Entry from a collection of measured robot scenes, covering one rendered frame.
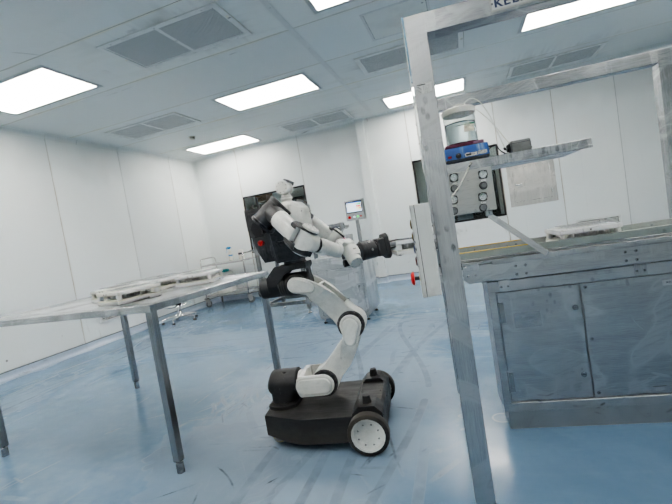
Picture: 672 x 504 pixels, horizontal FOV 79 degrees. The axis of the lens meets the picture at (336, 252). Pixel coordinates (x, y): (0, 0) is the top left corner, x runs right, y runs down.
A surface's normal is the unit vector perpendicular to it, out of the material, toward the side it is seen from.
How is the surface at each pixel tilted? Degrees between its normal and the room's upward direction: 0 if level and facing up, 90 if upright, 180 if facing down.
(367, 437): 90
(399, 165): 90
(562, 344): 90
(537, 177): 90
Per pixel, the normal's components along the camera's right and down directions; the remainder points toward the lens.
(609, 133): -0.29, 0.10
